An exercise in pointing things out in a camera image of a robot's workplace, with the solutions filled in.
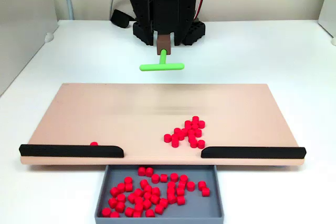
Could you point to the black board edge rail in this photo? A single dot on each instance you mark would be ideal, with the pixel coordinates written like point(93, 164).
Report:
point(65, 151)
point(252, 152)

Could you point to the grey rectangular tray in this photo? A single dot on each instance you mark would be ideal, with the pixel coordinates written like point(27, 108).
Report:
point(197, 205)

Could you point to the white round panel foot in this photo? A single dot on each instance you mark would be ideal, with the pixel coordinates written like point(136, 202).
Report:
point(334, 41)
point(48, 37)

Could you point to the peach flat board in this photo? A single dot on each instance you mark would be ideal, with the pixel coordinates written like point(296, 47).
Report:
point(118, 119)

